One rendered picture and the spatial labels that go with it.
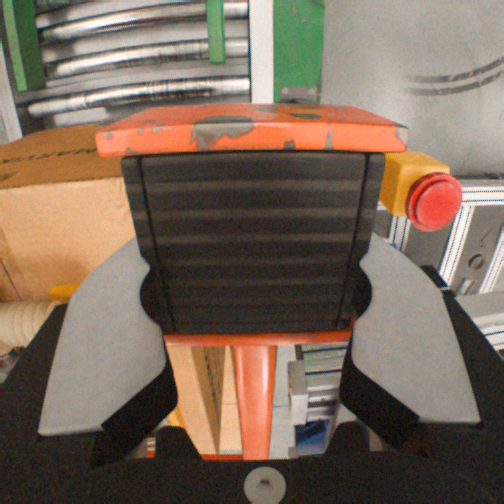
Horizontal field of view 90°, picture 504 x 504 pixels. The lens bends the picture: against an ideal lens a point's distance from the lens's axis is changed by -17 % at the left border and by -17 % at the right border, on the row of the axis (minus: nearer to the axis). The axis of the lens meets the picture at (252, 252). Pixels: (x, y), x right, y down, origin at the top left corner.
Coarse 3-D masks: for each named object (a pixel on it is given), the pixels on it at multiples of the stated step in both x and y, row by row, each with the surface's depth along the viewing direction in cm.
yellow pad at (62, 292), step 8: (56, 288) 28; (64, 288) 28; (72, 288) 28; (56, 296) 28; (64, 296) 28; (176, 408) 41; (168, 416) 41; (176, 416) 41; (160, 424) 41; (168, 424) 41; (176, 424) 42; (152, 432) 43
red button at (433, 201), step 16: (432, 176) 29; (448, 176) 29; (416, 192) 30; (432, 192) 29; (448, 192) 29; (416, 208) 30; (432, 208) 30; (448, 208) 30; (416, 224) 32; (432, 224) 31
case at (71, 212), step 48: (48, 144) 41; (96, 144) 37; (0, 192) 24; (48, 192) 24; (96, 192) 24; (0, 240) 26; (48, 240) 27; (96, 240) 27; (0, 288) 30; (48, 288) 30; (192, 384) 39; (192, 432) 47
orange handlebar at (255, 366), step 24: (240, 360) 14; (264, 360) 14; (240, 384) 16; (264, 384) 16; (240, 408) 17; (264, 408) 17; (240, 432) 20; (264, 432) 19; (216, 456) 25; (240, 456) 25; (264, 456) 21
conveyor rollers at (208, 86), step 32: (64, 0) 53; (192, 0) 57; (224, 0) 56; (64, 32) 57; (96, 32) 58; (64, 64) 61; (96, 64) 62; (128, 64) 63; (64, 96) 66; (96, 96) 66; (128, 96) 66; (160, 96) 67; (192, 96) 68
